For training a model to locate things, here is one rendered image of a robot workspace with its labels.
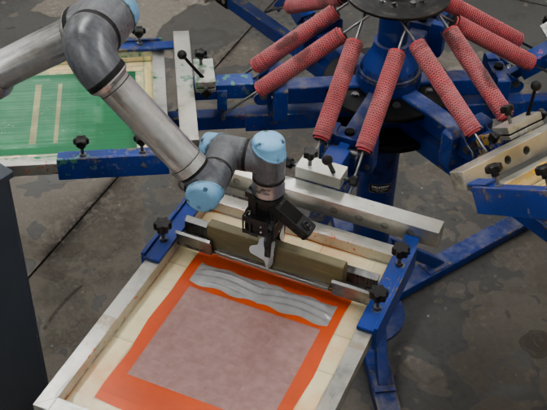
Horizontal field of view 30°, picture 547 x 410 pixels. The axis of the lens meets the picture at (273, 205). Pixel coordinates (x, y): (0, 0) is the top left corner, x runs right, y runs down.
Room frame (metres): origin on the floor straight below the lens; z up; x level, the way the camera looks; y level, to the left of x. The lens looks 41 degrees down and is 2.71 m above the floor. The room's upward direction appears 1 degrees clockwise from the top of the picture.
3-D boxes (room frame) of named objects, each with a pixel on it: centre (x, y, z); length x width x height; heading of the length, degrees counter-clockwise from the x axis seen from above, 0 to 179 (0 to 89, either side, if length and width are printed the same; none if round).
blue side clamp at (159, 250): (1.92, 0.24, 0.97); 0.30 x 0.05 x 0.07; 157
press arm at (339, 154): (2.11, -0.14, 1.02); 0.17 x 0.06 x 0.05; 157
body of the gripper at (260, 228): (1.80, 0.02, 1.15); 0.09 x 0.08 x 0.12; 67
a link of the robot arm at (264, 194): (1.79, 0.01, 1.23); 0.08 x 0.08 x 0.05
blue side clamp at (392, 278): (1.71, -0.28, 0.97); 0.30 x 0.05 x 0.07; 157
